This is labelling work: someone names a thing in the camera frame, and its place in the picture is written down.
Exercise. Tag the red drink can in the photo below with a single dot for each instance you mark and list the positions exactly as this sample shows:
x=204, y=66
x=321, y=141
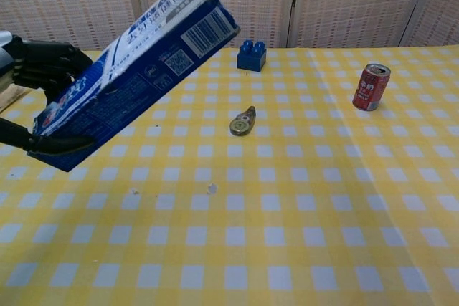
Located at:
x=369, y=89

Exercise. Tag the yellow checked tablecloth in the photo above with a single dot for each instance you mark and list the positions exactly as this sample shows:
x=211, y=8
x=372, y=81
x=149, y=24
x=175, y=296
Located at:
x=269, y=230

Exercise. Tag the blue building block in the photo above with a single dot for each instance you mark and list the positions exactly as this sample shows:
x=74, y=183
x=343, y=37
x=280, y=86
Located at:
x=251, y=58

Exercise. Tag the black and silver left hand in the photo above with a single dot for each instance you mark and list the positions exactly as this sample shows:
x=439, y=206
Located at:
x=39, y=62

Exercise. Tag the blue and white toothpaste box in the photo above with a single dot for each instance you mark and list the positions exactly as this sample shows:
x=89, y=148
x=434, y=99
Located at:
x=143, y=69

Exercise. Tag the correction tape dispenser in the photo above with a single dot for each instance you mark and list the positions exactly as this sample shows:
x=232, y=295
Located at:
x=241, y=125

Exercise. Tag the woven folding screen panel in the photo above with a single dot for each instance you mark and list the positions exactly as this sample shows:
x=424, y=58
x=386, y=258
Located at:
x=68, y=5
x=439, y=15
x=258, y=1
x=358, y=12

